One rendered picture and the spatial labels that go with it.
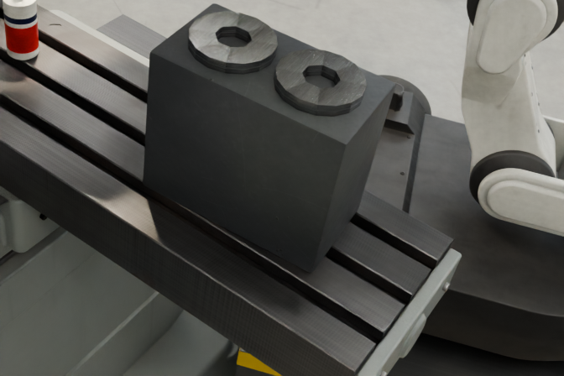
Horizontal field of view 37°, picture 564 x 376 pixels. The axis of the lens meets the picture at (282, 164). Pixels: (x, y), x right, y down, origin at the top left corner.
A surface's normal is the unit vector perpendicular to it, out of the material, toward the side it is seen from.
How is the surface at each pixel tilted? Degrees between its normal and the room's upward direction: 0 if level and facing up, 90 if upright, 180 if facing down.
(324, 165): 90
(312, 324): 0
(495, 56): 90
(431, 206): 0
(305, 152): 90
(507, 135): 90
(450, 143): 0
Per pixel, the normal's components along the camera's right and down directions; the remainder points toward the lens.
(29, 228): 0.82, 0.47
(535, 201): -0.22, 0.64
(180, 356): 0.15, -0.73
